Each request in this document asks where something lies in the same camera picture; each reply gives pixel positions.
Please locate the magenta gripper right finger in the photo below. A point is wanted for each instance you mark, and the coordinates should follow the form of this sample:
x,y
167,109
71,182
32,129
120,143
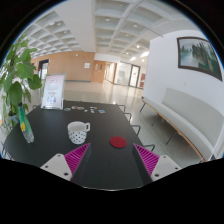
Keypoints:
x,y
151,166

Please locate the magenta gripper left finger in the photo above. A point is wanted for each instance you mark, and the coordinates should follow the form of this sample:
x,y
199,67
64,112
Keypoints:
x,y
65,166

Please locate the green plastic water bottle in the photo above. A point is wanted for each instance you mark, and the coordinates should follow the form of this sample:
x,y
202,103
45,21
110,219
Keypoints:
x,y
25,125

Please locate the black metal chair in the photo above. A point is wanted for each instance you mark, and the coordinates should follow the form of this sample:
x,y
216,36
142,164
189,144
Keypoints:
x,y
151,147
136,128
128,116
123,107

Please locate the white polka dot mug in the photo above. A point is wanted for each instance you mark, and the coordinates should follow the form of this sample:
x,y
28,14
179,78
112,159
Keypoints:
x,y
77,131

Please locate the red round coaster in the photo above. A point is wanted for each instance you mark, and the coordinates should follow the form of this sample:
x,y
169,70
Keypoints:
x,y
118,142

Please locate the green round coaster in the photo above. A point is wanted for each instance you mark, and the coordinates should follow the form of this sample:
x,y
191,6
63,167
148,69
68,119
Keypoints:
x,y
67,109

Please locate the pink round coaster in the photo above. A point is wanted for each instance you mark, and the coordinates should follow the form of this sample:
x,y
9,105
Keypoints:
x,y
74,107

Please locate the olive round coaster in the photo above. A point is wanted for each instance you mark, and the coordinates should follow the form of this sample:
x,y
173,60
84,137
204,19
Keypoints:
x,y
81,108

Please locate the blue square coaster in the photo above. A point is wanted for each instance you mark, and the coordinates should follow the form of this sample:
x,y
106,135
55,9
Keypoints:
x,y
101,111

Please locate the long white bench sofa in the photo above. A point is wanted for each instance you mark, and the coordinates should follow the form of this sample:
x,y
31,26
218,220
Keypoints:
x,y
198,122

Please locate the framed sign stand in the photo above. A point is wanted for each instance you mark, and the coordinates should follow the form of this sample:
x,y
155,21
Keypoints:
x,y
53,92

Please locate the green leafy potted plant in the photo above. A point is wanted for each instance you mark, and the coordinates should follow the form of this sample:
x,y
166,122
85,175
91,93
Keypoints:
x,y
17,79

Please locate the framed landscape painting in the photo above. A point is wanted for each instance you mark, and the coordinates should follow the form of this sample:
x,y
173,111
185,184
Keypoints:
x,y
197,54

